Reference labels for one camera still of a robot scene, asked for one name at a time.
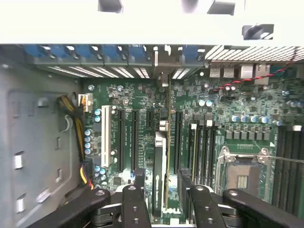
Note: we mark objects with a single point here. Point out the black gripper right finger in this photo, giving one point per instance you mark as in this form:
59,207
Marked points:
204,209

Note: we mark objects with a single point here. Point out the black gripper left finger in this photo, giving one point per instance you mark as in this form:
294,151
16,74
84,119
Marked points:
133,209

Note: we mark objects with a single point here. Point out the CPU socket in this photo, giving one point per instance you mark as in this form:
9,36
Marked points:
240,175

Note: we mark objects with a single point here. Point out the long black expansion slot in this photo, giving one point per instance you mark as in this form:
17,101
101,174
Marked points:
121,142
178,142
135,142

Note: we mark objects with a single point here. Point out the white expansion slot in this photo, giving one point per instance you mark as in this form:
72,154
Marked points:
106,135

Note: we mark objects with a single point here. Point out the short black expansion slot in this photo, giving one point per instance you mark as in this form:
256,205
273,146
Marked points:
150,118

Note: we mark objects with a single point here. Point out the thin metal locking lever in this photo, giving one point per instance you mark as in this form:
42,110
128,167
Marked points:
285,159

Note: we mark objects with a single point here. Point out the green motherboard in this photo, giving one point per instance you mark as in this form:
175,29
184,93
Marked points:
237,99

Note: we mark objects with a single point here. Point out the white power connector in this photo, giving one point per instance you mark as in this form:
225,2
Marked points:
85,102

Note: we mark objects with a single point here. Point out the open black PC case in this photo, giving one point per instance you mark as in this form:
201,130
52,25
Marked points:
71,69

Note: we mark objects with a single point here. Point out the blue card retainer bar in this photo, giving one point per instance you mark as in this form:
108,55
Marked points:
109,51

